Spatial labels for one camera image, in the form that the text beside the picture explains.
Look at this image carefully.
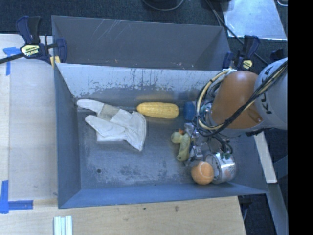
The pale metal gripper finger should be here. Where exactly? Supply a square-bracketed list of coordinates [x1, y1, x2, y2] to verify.
[189, 144, 204, 162]
[184, 122, 197, 141]

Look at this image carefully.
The yellow rubber duck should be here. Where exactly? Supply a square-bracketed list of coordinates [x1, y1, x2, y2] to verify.
[170, 128, 192, 162]

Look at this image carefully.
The blue plastic cup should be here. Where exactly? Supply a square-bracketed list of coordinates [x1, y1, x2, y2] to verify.
[183, 101, 197, 121]

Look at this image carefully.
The orange ball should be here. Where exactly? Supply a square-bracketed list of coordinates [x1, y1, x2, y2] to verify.
[190, 161, 215, 186]

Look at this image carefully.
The shiny silver metal cup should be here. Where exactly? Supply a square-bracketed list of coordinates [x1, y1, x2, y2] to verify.
[204, 152, 237, 185]

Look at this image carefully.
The yellow toy corn cob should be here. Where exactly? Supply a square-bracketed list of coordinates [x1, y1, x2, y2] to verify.
[136, 102, 180, 119]

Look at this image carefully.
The white work glove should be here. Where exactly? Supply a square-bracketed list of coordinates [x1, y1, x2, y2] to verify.
[76, 98, 147, 152]

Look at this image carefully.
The grey metal bin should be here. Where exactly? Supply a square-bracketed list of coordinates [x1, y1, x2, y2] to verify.
[51, 15, 270, 210]

